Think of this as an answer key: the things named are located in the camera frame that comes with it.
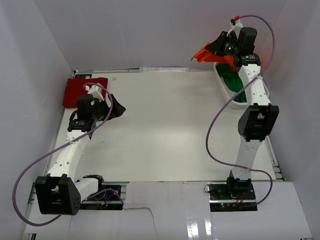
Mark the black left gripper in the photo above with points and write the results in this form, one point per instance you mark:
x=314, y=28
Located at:
x=119, y=109

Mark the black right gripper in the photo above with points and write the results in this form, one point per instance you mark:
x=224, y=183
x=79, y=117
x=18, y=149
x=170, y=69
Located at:
x=216, y=46

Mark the orange t shirt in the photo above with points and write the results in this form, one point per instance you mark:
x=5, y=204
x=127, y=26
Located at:
x=204, y=55

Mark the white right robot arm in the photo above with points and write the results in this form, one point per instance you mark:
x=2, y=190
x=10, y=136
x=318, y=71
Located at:
x=257, y=120

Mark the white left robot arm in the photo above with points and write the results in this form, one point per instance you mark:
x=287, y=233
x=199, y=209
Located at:
x=58, y=192

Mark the green t shirt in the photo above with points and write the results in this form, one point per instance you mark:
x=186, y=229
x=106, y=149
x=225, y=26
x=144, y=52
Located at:
x=230, y=78

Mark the folded dark red t shirt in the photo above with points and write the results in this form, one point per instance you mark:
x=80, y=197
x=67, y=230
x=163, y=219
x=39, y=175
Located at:
x=74, y=88

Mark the blue label sticker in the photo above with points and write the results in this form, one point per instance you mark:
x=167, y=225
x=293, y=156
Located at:
x=83, y=75

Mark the white plastic laundry basket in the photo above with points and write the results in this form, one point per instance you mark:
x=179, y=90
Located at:
x=237, y=100

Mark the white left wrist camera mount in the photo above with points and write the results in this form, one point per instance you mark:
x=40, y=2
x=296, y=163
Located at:
x=95, y=91

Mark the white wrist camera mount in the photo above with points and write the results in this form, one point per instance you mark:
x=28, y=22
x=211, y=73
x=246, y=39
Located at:
x=95, y=91
x=236, y=26

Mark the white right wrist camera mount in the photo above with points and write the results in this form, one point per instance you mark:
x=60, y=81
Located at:
x=236, y=26

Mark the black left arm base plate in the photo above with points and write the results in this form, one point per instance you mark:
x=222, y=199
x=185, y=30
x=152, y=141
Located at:
x=107, y=200

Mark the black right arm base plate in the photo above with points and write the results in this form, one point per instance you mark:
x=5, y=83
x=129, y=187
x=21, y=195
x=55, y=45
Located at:
x=223, y=201

